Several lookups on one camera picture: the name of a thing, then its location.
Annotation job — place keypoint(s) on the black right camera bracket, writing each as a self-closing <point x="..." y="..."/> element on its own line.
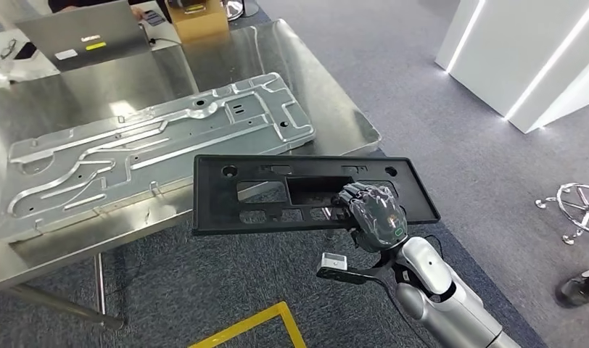
<point x="345" y="277"/>

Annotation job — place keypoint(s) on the brown cardboard box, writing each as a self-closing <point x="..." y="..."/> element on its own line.
<point x="198" y="26"/>

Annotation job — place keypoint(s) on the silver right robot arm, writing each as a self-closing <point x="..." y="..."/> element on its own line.
<point x="448" y="307"/>

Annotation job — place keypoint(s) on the small dark keypad device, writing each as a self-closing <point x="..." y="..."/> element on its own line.
<point x="154" y="18"/>

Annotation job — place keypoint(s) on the grey laptop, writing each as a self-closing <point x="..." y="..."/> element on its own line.
<point x="83" y="33"/>

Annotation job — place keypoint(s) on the stainless steel workbench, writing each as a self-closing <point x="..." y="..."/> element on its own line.
<point x="275" y="62"/>

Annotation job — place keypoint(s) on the chrome chair base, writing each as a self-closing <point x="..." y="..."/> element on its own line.
<point x="585" y="206"/>
<point x="234" y="9"/>

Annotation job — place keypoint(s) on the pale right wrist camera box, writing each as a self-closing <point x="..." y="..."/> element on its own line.
<point x="334" y="262"/>

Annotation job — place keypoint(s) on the eyeglasses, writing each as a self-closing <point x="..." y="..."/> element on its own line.
<point x="8" y="48"/>

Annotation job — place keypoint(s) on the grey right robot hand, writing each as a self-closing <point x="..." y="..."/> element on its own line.
<point x="378" y="218"/>

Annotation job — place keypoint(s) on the white display wall with lights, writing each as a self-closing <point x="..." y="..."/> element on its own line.
<point x="506" y="57"/>

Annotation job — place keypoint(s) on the person's black shoe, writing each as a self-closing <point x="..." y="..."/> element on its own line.
<point x="580" y="290"/>

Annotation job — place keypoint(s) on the stamped silver metal panel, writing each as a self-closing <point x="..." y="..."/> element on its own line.
<point x="179" y="139"/>

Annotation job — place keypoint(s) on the black plastic panel part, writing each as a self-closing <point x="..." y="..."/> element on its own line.
<point x="213" y="201"/>

